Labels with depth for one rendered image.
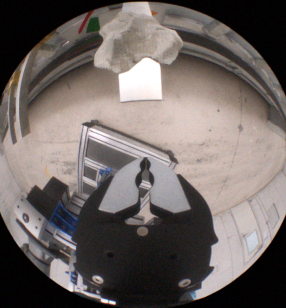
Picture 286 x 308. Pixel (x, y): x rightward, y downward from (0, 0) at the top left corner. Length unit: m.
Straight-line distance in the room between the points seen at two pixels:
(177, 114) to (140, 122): 0.34
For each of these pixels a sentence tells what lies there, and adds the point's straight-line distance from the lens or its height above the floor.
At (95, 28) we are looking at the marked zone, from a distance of 0.35.
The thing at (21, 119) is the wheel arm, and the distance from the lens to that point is 0.26.
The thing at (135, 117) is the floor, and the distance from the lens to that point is 0.95.
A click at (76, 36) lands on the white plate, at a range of 0.37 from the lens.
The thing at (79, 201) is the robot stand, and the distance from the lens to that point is 0.51.
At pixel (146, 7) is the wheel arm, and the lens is 0.16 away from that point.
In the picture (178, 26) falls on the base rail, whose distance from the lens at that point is 0.37.
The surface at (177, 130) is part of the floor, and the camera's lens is 1.01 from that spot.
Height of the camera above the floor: 0.94
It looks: 61 degrees down
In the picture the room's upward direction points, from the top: 177 degrees counter-clockwise
